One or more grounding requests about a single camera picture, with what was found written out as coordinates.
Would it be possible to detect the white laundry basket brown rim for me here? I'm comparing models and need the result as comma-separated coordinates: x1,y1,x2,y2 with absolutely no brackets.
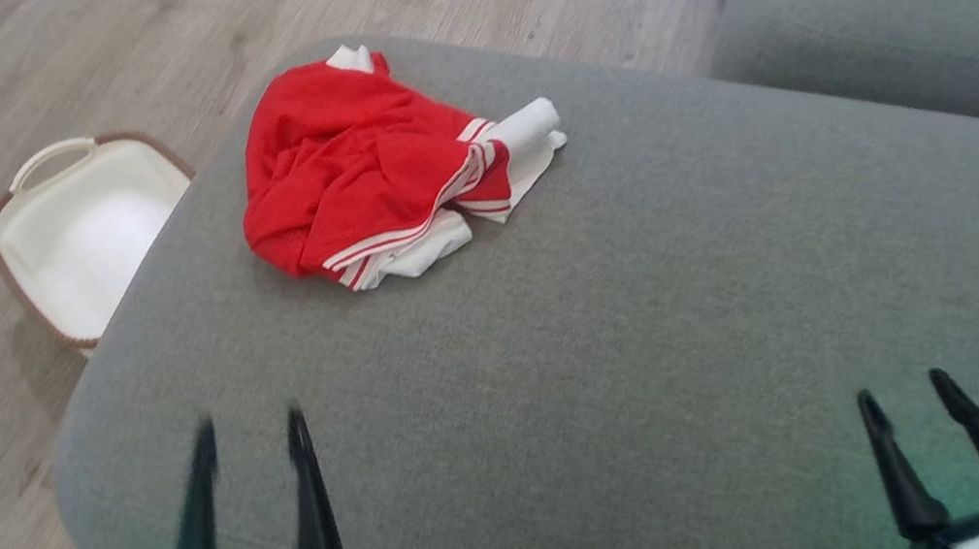
0,118,221,369

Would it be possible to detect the red shirt with white sleeves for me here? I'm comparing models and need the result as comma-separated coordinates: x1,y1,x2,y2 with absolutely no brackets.
216,12,587,308

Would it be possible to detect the large grey sofa seat cushion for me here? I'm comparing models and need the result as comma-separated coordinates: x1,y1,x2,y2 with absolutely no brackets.
0,0,979,549

